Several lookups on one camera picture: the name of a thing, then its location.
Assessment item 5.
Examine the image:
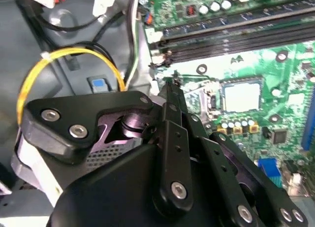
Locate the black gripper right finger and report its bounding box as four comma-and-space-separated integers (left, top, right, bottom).
176, 82, 309, 227

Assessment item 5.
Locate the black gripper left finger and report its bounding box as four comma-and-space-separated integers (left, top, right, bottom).
22, 78, 196, 213

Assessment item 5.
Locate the silver CPU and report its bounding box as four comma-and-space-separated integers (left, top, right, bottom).
223, 83, 262, 112

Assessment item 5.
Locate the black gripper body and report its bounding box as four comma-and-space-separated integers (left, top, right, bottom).
48, 145, 237, 227

